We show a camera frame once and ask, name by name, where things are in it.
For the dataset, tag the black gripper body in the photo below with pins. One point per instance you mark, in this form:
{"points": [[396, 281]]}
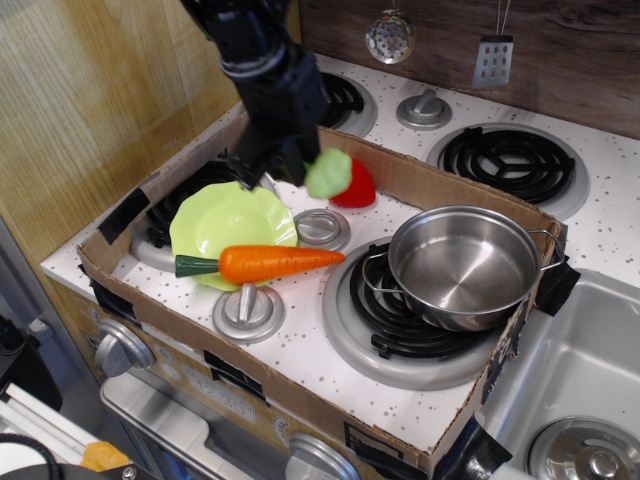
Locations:
{"points": [[279, 64]]}

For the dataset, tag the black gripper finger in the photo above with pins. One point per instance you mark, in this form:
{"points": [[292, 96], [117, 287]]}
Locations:
{"points": [[250, 168], [288, 159]]}

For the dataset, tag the light green toy broccoli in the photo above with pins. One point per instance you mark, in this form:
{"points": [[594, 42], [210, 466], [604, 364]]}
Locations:
{"points": [[329, 175]]}

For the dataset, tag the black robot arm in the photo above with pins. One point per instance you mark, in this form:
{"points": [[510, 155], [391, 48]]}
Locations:
{"points": [[226, 22]]}

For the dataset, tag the stainless steel pan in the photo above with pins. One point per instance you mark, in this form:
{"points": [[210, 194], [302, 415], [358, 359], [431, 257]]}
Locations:
{"points": [[466, 268]]}

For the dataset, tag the light green plastic plate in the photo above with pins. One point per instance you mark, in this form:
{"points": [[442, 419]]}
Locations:
{"points": [[225, 214]]}

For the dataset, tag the silver knob middle stovetop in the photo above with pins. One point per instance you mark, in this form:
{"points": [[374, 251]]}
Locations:
{"points": [[322, 229]]}

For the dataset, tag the silver knob stovetop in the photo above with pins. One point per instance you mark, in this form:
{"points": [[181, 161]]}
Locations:
{"points": [[249, 315], [322, 229], [424, 112]]}

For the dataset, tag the rear left black burner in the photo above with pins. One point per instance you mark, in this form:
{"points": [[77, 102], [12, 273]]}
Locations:
{"points": [[335, 102]]}

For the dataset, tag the black burner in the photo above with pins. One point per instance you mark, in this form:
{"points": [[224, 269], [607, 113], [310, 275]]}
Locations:
{"points": [[150, 238], [374, 331], [335, 102], [528, 163]]}

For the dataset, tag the red toy strawberry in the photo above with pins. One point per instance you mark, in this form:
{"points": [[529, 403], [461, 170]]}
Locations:
{"points": [[361, 191]]}

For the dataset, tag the orange toy carrot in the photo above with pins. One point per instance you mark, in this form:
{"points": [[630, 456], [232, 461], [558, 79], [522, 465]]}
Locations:
{"points": [[242, 264]]}

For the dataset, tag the front left black burner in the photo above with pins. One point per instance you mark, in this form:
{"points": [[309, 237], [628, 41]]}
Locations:
{"points": [[150, 238]]}

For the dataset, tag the hanging silver strainer ladle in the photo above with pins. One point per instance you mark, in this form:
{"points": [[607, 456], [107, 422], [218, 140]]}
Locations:
{"points": [[391, 36]]}

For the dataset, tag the silver knob front stovetop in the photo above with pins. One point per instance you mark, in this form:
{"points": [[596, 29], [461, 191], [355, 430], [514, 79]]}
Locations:
{"points": [[249, 315]]}

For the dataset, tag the silver knob rear stovetop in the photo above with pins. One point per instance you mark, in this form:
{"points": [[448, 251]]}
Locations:
{"points": [[424, 112]]}

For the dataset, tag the front right black burner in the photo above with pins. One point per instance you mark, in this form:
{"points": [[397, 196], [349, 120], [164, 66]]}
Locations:
{"points": [[374, 331]]}

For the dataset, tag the hanging silver slotted spatula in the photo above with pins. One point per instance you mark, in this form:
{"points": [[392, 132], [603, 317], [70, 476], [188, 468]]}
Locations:
{"points": [[494, 55]]}

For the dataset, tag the silver left oven knob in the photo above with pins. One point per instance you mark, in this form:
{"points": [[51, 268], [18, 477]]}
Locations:
{"points": [[120, 350]]}

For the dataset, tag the silver oven knob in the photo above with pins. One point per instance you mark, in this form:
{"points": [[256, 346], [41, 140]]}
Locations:
{"points": [[120, 350], [312, 459]]}

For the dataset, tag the rear right black burner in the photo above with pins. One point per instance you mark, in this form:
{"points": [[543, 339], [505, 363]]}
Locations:
{"points": [[528, 163]]}

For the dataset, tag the silver right oven knob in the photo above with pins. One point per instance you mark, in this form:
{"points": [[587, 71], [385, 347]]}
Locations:
{"points": [[312, 459]]}

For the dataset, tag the black device left edge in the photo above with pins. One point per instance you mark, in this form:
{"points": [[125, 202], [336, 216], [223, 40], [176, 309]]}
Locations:
{"points": [[23, 366]]}

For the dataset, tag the orange object lower left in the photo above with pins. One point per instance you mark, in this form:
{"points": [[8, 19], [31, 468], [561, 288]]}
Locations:
{"points": [[101, 456]]}

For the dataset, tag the silver toy sink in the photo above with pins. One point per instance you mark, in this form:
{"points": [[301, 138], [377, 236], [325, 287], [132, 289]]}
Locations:
{"points": [[581, 362]]}

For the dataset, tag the silver sink drain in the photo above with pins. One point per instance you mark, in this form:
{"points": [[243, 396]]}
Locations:
{"points": [[583, 448]]}

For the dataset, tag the silver oven door handle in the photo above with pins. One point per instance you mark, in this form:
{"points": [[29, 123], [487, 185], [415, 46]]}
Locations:
{"points": [[172, 426]]}

